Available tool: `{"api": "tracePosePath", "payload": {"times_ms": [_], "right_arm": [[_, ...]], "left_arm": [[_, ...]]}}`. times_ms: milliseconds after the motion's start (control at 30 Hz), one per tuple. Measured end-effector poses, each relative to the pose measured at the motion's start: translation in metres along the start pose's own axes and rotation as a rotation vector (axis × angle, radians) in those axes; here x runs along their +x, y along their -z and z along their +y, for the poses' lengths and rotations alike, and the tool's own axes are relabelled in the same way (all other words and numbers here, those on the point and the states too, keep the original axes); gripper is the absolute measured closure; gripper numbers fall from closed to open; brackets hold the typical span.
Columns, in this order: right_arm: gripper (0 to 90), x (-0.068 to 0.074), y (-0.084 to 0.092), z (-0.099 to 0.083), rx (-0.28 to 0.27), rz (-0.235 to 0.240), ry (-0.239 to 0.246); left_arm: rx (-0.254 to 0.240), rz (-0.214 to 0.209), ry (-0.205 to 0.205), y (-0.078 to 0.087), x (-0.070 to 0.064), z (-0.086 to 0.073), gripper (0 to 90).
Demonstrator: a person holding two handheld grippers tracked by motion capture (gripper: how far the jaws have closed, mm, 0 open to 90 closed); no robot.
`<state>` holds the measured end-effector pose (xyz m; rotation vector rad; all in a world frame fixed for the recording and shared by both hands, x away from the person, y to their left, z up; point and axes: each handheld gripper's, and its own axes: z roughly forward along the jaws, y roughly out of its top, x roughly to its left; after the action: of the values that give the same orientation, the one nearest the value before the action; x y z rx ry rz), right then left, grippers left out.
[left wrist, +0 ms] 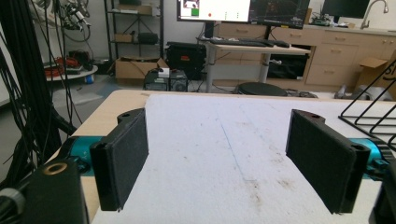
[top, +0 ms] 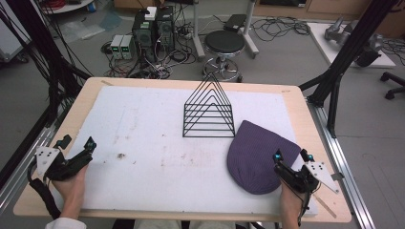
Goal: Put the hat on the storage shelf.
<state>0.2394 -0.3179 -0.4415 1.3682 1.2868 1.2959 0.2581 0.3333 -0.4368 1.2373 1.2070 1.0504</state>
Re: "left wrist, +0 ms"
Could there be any round white platform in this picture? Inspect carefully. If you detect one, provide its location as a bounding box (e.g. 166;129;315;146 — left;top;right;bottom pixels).
45;63;99;83

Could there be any monitor with dark screen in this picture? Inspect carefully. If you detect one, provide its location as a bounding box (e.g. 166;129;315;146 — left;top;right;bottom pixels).
248;0;311;30

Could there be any metal faucet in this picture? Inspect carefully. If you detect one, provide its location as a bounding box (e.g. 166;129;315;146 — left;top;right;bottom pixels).
360;0;389;31

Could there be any wooden drawer cabinet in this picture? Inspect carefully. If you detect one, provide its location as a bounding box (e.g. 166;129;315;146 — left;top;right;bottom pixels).
214;22;396;93

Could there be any wide open cardboard box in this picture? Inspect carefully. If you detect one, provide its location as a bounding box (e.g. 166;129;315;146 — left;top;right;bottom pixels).
114;56;169;86

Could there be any black computer box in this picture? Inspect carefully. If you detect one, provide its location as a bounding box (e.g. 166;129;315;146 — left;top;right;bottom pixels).
143;69;189;92

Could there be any black keyboard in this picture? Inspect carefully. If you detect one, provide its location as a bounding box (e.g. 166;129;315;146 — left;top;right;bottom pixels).
208;36;276;49

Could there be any black round stool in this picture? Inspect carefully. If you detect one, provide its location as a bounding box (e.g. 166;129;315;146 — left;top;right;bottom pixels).
235;81;290;97

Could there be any black wire rack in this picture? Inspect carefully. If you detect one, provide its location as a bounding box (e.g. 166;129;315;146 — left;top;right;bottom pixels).
338;59;396;153

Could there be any monitor with white screen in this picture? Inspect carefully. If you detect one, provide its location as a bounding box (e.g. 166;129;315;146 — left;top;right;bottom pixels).
177;0;252;23

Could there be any open cardboard box with print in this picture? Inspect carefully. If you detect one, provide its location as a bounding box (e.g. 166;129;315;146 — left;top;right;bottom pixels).
354;57;396;101

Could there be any orange cable coil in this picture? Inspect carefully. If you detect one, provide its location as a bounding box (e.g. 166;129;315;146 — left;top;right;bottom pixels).
44;57;79;78

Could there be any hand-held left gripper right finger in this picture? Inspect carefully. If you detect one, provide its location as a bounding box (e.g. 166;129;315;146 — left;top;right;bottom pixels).
285;108;372;215

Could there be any white foam mat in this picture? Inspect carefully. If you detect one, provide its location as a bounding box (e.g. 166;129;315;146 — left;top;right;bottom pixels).
92;92;396;224

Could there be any black metal shelf unit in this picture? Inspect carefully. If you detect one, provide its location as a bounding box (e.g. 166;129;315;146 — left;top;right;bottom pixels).
104;0;165;63

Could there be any small black monitor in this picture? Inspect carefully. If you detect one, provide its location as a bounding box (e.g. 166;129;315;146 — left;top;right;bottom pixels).
321;0;371;19

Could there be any bundle of black cables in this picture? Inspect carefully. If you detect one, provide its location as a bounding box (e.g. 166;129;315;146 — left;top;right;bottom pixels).
0;0;78;189

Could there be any black equipment case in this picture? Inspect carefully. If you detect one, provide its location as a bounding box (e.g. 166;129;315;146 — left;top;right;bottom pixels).
164;41;207;80

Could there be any wooden standing desk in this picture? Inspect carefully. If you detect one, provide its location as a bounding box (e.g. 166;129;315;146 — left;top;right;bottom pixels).
196;36;312;93

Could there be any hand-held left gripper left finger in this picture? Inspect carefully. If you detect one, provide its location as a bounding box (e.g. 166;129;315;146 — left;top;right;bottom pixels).
90;107;149;213

